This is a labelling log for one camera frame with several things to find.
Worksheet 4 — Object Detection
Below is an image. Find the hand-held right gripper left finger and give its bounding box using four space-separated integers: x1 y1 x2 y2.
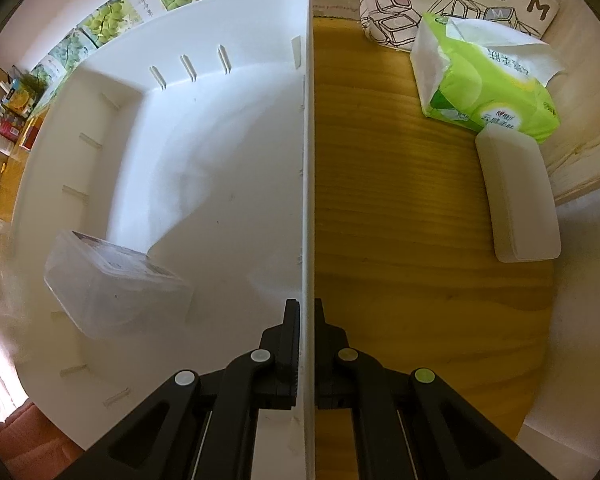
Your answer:
80 299 301 480

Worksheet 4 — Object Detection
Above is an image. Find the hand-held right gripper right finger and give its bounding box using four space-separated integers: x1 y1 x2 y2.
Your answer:
313 298 556 480

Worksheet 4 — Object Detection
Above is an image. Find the clear box with blue label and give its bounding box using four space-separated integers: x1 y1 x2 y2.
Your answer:
44 230 193 341

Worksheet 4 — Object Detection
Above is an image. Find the white plastic bin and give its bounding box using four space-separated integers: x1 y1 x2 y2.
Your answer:
10 0 316 480

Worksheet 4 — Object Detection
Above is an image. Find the white oblong case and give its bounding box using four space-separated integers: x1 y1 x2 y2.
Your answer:
475 124 562 263

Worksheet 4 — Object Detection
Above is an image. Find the person's pink clothing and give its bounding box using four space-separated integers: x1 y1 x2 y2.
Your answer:
0 400 88 480

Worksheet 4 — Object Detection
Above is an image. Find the green tissue pack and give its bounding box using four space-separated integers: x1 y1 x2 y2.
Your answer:
410 11 567 145

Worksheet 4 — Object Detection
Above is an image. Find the small red box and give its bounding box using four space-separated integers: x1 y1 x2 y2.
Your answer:
17 112 46 151

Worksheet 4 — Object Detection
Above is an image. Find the light wooden panel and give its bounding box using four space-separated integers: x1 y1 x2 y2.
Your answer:
542 0 600 206

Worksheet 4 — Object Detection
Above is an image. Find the printed canvas tote bag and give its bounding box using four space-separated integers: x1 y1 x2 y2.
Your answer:
357 0 561 51

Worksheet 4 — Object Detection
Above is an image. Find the small yellow box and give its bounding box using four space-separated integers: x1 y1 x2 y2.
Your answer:
6 82 35 113

